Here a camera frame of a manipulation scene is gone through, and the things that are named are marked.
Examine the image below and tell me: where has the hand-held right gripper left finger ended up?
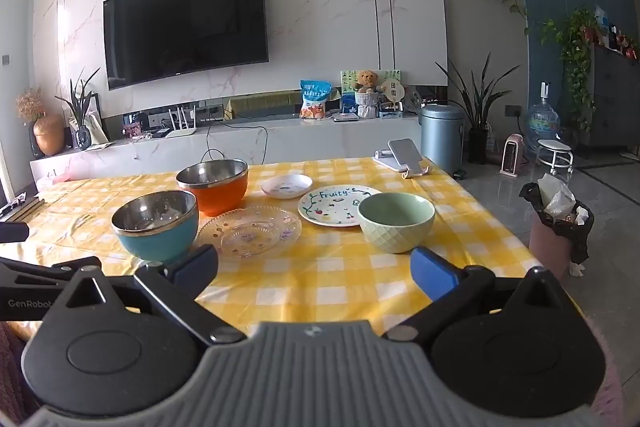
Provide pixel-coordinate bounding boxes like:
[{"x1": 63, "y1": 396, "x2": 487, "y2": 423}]
[{"x1": 44, "y1": 245, "x2": 247, "y2": 348}]

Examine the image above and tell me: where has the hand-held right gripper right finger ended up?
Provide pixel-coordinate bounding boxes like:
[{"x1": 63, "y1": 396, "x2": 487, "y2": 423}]
[{"x1": 381, "y1": 246, "x2": 577, "y2": 343}]

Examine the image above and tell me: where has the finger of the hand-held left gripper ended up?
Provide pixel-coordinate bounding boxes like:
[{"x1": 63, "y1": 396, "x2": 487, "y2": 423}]
[
  {"x1": 0, "y1": 256, "x2": 104, "y2": 281},
  {"x1": 0, "y1": 222, "x2": 30, "y2": 244}
]

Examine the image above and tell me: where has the blue steel bowl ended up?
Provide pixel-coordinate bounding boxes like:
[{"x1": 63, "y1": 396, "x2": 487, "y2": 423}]
[{"x1": 111, "y1": 190, "x2": 200, "y2": 264}]

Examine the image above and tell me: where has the green ceramic bowl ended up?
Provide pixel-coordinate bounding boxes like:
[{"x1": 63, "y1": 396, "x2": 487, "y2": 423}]
[{"x1": 357, "y1": 193, "x2": 436, "y2": 254}]

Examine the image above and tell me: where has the clear glass plate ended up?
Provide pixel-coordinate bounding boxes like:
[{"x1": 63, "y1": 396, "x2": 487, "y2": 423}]
[{"x1": 196, "y1": 205, "x2": 302, "y2": 262}]

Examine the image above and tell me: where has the orange steel bowl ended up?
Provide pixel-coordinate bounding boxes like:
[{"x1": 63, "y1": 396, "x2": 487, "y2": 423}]
[{"x1": 176, "y1": 159, "x2": 249, "y2": 217}]

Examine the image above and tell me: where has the small white plate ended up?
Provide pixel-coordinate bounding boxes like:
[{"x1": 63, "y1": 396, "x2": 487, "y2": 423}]
[{"x1": 261, "y1": 174, "x2": 314, "y2": 199}]

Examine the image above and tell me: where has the white fruit-printed plate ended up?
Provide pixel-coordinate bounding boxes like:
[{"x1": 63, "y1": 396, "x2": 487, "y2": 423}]
[{"x1": 298, "y1": 185, "x2": 383, "y2": 228}]

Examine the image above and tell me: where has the brown round vase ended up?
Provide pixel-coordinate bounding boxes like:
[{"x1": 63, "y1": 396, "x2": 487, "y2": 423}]
[{"x1": 33, "y1": 114, "x2": 66, "y2": 156}]

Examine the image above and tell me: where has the yellow checked tablecloth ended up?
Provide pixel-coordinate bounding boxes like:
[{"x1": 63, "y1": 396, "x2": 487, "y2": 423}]
[{"x1": 0, "y1": 156, "x2": 547, "y2": 339}]

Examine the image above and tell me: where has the pink bin with black bag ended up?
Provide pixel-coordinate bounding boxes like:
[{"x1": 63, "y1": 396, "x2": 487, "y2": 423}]
[{"x1": 519, "y1": 173, "x2": 596, "y2": 278}]

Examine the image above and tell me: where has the white phone stand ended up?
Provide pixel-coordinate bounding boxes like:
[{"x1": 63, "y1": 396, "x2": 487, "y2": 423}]
[{"x1": 372, "y1": 148, "x2": 432, "y2": 179}]

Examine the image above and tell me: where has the grey smartphone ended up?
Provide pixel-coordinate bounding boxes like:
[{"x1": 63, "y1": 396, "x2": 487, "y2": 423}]
[{"x1": 388, "y1": 138, "x2": 424, "y2": 168}]

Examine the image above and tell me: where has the dried flower bunch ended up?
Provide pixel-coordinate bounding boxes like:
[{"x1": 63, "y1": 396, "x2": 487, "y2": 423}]
[{"x1": 16, "y1": 88, "x2": 47, "y2": 124}]

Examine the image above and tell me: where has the snake plant in black pot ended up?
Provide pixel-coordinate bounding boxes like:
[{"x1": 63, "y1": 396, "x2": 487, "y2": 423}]
[{"x1": 435, "y1": 53, "x2": 521, "y2": 165}]

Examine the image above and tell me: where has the blue-grey metal trash can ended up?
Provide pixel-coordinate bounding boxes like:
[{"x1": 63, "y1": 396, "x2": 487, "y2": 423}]
[{"x1": 419, "y1": 104, "x2": 465, "y2": 178}]

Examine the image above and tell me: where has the white wifi router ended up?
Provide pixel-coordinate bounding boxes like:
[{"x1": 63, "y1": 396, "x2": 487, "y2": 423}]
[{"x1": 166, "y1": 106, "x2": 197, "y2": 138}]

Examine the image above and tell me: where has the green plant in glass vase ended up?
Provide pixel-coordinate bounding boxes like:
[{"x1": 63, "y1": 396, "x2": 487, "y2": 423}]
[{"x1": 55, "y1": 68, "x2": 102, "y2": 151}]

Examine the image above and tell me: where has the white marble tv console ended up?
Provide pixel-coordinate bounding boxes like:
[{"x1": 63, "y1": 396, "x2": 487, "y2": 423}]
[{"x1": 29, "y1": 111, "x2": 426, "y2": 182}]

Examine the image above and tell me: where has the white round stool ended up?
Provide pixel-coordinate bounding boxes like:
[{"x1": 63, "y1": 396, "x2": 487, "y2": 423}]
[{"x1": 537, "y1": 139, "x2": 575, "y2": 176}]

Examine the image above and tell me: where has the long olive box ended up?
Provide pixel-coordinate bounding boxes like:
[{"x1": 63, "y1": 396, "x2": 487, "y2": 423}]
[{"x1": 227, "y1": 91, "x2": 304, "y2": 114}]

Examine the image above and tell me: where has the white woven basket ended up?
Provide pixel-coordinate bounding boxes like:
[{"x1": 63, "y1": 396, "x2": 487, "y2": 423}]
[{"x1": 355, "y1": 92, "x2": 382, "y2": 120}]

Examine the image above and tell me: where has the water jug with pump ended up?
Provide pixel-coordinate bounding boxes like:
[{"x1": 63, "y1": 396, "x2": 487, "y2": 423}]
[{"x1": 527, "y1": 82, "x2": 561, "y2": 152}]

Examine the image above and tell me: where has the round paper fan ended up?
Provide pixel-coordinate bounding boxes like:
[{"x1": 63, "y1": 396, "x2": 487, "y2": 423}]
[{"x1": 381, "y1": 77, "x2": 405, "y2": 112}]

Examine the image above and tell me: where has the brown teddy bear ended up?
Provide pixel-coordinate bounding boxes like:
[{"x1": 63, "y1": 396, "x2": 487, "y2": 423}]
[{"x1": 352, "y1": 70, "x2": 380, "y2": 94}]

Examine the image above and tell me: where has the blue snack bag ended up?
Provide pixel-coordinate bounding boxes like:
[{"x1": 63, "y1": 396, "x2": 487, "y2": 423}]
[{"x1": 300, "y1": 80, "x2": 332, "y2": 120}]

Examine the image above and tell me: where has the green picture card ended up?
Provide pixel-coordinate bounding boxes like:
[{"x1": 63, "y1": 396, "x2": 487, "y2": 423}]
[{"x1": 341, "y1": 69, "x2": 403, "y2": 114}]

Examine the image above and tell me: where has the grey-blue cabinet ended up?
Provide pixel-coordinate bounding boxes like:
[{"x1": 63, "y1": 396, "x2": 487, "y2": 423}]
[{"x1": 590, "y1": 42, "x2": 640, "y2": 154}]

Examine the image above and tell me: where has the trailing pothos plant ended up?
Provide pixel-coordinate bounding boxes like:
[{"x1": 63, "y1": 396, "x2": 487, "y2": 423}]
[{"x1": 540, "y1": 8, "x2": 601, "y2": 134}]

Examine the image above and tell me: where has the row of cabinet ornaments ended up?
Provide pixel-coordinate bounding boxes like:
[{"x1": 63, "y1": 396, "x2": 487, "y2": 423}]
[{"x1": 594, "y1": 6, "x2": 640, "y2": 58}]

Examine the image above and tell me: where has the dark wooden frame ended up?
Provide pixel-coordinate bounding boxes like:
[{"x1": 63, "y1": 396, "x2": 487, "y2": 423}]
[{"x1": 0, "y1": 192, "x2": 47, "y2": 224}]

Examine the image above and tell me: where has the black cable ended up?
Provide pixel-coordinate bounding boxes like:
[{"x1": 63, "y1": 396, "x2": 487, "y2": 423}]
[{"x1": 200, "y1": 119, "x2": 269, "y2": 166}]

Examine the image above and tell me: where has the wall-mounted black television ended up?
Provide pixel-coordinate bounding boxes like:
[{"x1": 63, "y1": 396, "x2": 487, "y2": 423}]
[{"x1": 103, "y1": 0, "x2": 269, "y2": 90}]

